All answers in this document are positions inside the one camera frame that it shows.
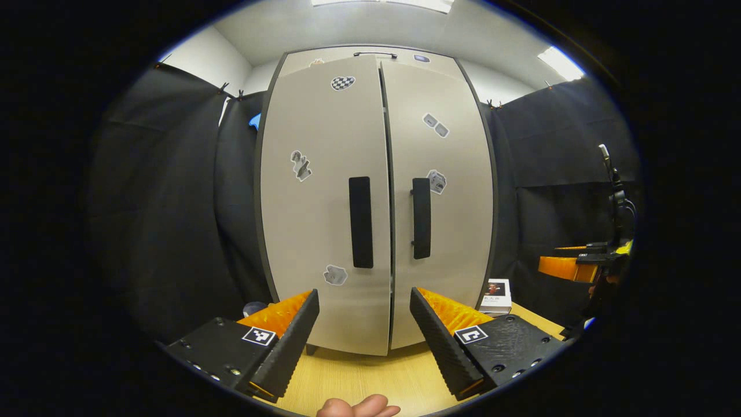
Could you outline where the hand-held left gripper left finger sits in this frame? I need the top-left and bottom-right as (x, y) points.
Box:
(165, 288), (321, 404)

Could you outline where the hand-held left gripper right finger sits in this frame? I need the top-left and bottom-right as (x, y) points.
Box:
(409, 287), (571, 402)

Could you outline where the light grey cabinet door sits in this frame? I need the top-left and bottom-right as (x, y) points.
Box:
(259, 54), (393, 357)
(379, 60), (495, 352)

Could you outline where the grey shoe cabinet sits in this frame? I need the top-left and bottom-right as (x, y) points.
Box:
(253, 43), (500, 357)

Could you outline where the white cover book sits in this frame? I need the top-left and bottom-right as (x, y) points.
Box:
(479, 279), (513, 313)

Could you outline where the black backdrop cloth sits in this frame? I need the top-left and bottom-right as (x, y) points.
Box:
(479, 75), (641, 329)
(86, 63), (274, 346)

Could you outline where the small ceiling light panel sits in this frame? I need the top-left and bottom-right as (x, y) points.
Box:
(537, 46), (585, 82)

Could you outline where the large ceiling light panel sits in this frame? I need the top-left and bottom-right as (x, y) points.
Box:
(310, 0), (456, 14)

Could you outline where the black door handle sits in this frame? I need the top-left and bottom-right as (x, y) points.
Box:
(410, 177), (432, 260)
(349, 177), (375, 269)

